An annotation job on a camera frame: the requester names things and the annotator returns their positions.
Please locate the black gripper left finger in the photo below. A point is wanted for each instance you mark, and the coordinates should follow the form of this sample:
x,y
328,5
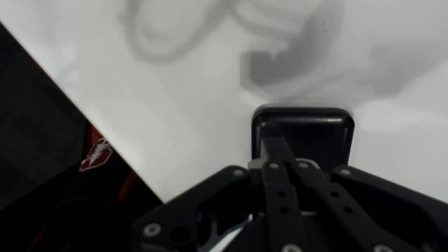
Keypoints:
x,y
258,207

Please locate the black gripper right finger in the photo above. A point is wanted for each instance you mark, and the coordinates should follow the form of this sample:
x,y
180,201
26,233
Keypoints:
x,y
371,214

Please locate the black and red backpack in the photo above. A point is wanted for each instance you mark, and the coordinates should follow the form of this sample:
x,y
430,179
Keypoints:
x,y
51,202

